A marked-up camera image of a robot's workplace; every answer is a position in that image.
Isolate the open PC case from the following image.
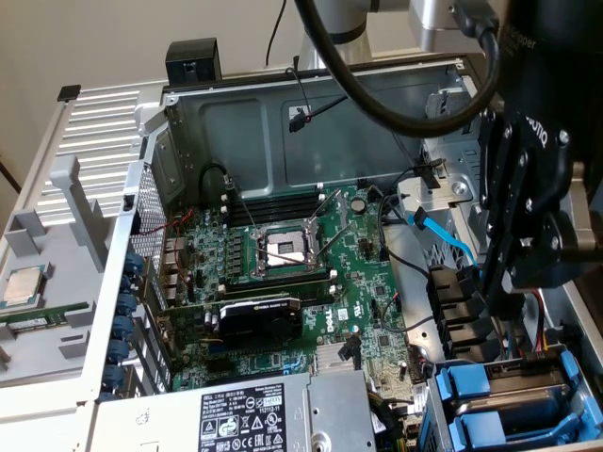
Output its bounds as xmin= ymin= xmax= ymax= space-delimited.
xmin=77 ymin=49 xmax=603 ymax=452

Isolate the green RAM stick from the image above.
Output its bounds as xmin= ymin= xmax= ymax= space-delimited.
xmin=0 ymin=300 xmax=90 ymax=336

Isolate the blue card retention latch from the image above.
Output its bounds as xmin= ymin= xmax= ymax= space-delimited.
xmin=101 ymin=251 xmax=147 ymax=392

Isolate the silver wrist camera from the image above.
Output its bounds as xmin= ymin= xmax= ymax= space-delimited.
xmin=569 ymin=162 xmax=603 ymax=258

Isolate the thin dark wire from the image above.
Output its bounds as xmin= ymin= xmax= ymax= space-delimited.
xmin=380 ymin=292 xmax=437 ymax=336

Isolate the blue SATA wire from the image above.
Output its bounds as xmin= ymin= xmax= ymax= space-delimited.
xmin=407 ymin=210 xmax=524 ymax=366

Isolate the grey metal drive cage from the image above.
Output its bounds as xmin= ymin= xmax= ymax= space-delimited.
xmin=421 ymin=87 xmax=491 ymax=258

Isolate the power supply cable bundle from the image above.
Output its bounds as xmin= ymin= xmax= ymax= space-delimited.
xmin=367 ymin=388 xmax=423 ymax=452

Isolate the silver heatsink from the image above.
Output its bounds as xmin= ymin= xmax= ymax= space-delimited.
xmin=314 ymin=342 xmax=363 ymax=374

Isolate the black RAM slot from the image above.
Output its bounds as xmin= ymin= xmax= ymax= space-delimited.
xmin=220 ymin=201 xmax=326 ymax=225
xmin=219 ymin=268 xmax=336 ymax=289
xmin=223 ymin=281 xmax=338 ymax=305
xmin=225 ymin=191 xmax=327 ymax=211

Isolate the silver rear port stack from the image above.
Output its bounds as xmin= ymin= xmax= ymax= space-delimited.
xmin=159 ymin=234 xmax=190 ymax=305

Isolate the thin black red wire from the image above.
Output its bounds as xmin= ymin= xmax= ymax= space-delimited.
xmin=285 ymin=55 xmax=315 ymax=124

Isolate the socket locking lever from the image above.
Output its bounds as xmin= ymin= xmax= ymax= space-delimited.
xmin=228 ymin=183 xmax=259 ymax=234

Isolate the red yellow power wire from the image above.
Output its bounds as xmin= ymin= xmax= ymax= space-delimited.
xmin=520 ymin=287 xmax=562 ymax=367

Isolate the hard disk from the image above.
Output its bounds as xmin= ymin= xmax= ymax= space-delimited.
xmin=433 ymin=360 xmax=581 ymax=416

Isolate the blue plastic disk carrier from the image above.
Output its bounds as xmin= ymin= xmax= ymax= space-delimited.
xmin=447 ymin=393 xmax=603 ymax=448

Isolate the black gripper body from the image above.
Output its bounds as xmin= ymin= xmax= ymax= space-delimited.
xmin=494 ymin=0 xmax=603 ymax=164

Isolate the grey metal disk bay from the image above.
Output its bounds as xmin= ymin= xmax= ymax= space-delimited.
xmin=423 ymin=343 xmax=603 ymax=452

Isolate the thick black gripper cable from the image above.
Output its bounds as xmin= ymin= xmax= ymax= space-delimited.
xmin=292 ymin=0 xmax=501 ymax=138

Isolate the black cable with connector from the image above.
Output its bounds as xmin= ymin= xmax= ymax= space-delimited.
xmin=287 ymin=93 xmax=447 ymax=189

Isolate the grey power supply unit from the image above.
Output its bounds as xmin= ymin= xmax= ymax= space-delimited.
xmin=93 ymin=369 xmax=378 ymax=452

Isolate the small black box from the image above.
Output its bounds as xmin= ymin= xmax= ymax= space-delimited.
xmin=164 ymin=38 xmax=222 ymax=89

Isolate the short black looped cable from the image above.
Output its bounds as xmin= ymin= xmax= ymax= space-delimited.
xmin=198 ymin=161 xmax=236 ymax=202

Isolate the grey parts rack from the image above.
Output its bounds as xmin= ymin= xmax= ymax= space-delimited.
xmin=0 ymin=154 xmax=117 ymax=390

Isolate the black plastic fan shroud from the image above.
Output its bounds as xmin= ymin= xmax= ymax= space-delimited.
xmin=426 ymin=266 xmax=496 ymax=363

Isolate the black motherboard cable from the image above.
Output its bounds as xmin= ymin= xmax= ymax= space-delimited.
xmin=376 ymin=186 xmax=432 ymax=279

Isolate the green motherboard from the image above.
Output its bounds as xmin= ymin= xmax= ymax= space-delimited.
xmin=159 ymin=182 xmax=418 ymax=401

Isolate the CPU socket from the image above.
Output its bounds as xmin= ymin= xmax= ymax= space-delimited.
xmin=252 ymin=220 xmax=326 ymax=280

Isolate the thin black cable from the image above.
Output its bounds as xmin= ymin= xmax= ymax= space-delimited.
xmin=265 ymin=0 xmax=288 ymax=67

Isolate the black graphics card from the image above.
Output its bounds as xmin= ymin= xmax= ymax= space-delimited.
xmin=162 ymin=291 xmax=305 ymax=348

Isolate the metal socket cover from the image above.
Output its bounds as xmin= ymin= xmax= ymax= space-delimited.
xmin=305 ymin=187 xmax=350 ymax=255

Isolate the silver CPU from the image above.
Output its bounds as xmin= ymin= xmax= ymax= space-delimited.
xmin=2 ymin=263 xmax=56 ymax=312

